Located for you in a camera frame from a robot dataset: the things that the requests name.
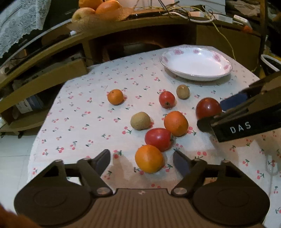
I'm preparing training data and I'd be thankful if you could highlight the brown wooden shelf unit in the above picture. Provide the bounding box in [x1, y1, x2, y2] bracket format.
[1, 16, 262, 134]

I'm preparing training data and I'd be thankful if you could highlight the white power strip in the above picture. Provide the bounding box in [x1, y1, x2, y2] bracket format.
[198, 12, 253, 28]

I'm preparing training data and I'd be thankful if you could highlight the white round bin rim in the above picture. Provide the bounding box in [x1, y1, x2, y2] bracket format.
[260, 54, 281, 72]

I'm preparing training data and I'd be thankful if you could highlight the brown kiwi centre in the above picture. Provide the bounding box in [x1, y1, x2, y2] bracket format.
[130, 112, 151, 131]

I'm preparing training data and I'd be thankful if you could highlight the white floral plate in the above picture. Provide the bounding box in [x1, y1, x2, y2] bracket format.
[159, 46, 232, 82]

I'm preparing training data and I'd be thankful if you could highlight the small mandarin orange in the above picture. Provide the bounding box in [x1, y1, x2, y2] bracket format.
[107, 89, 124, 105]

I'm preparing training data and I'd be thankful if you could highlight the white cable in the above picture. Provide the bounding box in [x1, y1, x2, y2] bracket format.
[167, 10, 220, 24]

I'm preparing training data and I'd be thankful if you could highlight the cherry print tablecloth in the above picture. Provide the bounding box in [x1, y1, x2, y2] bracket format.
[28, 50, 280, 227]

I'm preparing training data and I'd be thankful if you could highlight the large orange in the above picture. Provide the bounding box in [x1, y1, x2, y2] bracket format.
[135, 145, 165, 174]

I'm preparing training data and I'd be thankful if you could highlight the yellow green cable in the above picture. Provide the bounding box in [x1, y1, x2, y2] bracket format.
[162, 5, 237, 61]

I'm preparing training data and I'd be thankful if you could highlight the white lace cloth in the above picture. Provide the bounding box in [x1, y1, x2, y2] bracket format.
[1, 1, 51, 57]

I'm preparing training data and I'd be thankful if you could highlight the glass fruit dish on shelf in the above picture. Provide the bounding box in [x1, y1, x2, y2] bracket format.
[67, 8, 134, 33]

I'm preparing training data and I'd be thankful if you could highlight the small red fruit on shelf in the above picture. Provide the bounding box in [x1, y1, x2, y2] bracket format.
[242, 25, 253, 34]

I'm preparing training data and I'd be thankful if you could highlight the small red tomato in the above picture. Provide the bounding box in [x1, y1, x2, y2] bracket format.
[159, 91, 175, 109]

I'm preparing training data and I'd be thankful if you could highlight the pale apple in shelf dish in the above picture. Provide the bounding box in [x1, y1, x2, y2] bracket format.
[71, 7, 96, 23]

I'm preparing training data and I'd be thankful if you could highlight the black tablet on shelf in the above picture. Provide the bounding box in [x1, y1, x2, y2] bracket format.
[122, 11, 167, 21]

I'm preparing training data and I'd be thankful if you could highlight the brown kiwi near plate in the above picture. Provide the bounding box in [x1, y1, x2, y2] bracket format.
[176, 85, 190, 100]

